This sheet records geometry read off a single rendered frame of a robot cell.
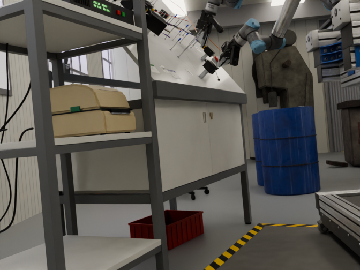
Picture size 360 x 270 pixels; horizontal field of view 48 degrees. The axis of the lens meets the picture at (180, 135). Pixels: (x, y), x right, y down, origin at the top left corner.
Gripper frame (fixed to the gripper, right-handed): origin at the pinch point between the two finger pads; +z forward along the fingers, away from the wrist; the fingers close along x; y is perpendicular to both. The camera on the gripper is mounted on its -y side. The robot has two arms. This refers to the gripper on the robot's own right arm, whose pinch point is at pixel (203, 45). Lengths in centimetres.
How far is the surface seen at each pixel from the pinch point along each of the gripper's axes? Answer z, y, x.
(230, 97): 22.6, -27.3, 8.9
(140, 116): 27, -5, 92
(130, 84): 37, 34, 11
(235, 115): 35.3, -32.6, -8.6
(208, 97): 20, -21, 41
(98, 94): 16, 2, 121
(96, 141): 26, -8, 136
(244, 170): 68, -50, -9
